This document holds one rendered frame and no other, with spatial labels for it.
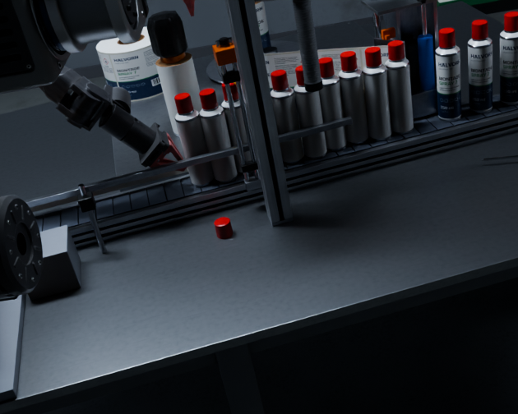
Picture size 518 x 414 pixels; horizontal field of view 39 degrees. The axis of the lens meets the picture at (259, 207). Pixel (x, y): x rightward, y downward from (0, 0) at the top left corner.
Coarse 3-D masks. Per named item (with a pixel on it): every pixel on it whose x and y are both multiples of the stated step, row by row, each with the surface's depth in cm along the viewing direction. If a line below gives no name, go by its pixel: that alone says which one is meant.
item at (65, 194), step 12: (336, 120) 156; (348, 120) 156; (288, 132) 155; (300, 132) 155; (312, 132) 155; (204, 156) 153; (216, 156) 153; (156, 168) 152; (168, 168) 152; (108, 180) 151; (120, 180) 151; (132, 180) 152; (60, 192) 150; (72, 192) 150; (36, 204) 150
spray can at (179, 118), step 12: (180, 96) 150; (180, 108) 150; (192, 108) 151; (180, 120) 151; (192, 120) 151; (180, 132) 153; (192, 132) 152; (192, 144) 153; (204, 144) 155; (192, 156) 155; (192, 168) 157; (204, 168) 157; (192, 180) 159; (204, 180) 158
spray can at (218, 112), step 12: (204, 96) 149; (204, 108) 150; (216, 108) 151; (204, 120) 151; (216, 120) 151; (204, 132) 153; (216, 132) 152; (228, 132) 154; (216, 144) 153; (228, 144) 155; (228, 156) 155; (216, 168) 157; (228, 168) 157; (216, 180) 159; (228, 180) 158
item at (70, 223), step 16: (496, 96) 171; (464, 112) 167; (496, 112) 164; (416, 128) 164; (432, 128) 163; (368, 144) 162; (384, 144) 161; (304, 160) 161; (320, 160) 160; (240, 176) 160; (128, 192) 162; (144, 192) 161; (160, 192) 160; (176, 192) 159; (192, 192) 157; (96, 208) 159; (112, 208) 158; (128, 208) 156; (48, 224) 156; (64, 224) 155; (80, 224) 154
